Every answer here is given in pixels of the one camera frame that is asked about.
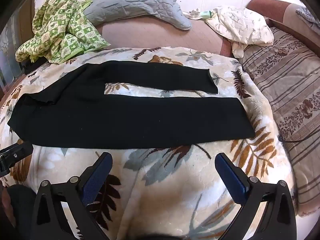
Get brown padded headboard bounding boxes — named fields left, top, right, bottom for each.
left=246, top=0, right=320, bottom=28

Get green patterned quilt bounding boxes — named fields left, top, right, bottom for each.
left=15, top=0, right=112, bottom=64

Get white floral cloth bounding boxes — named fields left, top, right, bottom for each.
left=190, top=5, right=274, bottom=58

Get grey patterned cloth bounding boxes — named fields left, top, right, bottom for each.
left=296, top=6, right=318, bottom=28

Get cream leaf print blanket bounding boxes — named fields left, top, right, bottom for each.
left=0, top=46, right=298, bottom=240

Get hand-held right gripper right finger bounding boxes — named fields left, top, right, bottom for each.
left=214, top=152, right=297, bottom=240

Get black pants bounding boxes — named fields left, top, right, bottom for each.
left=7, top=60, right=255, bottom=150

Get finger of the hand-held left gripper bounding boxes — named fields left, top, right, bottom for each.
left=0, top=142, right=33, bottom=178

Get dark cloth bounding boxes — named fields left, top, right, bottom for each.
left=0, top=184, right=38, bottom=240

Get pink bed sheet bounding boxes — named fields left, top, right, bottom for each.
left=96, top=11, right=225, bottom=55

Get grey quilted pillow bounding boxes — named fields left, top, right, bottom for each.
left=84, top=0, right=192, bottom=31

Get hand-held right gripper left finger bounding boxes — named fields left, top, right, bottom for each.
left=30, top=152, right=113, bottom=240

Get frosted glass door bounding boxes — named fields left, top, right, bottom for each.
left=0, top=22, right=33, bottom=85

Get black cable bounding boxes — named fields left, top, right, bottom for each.
left=279, top=135, right=320, bottom=144

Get striped floral bed sheet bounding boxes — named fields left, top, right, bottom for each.
left=237, top=26, right=320, bottom=217

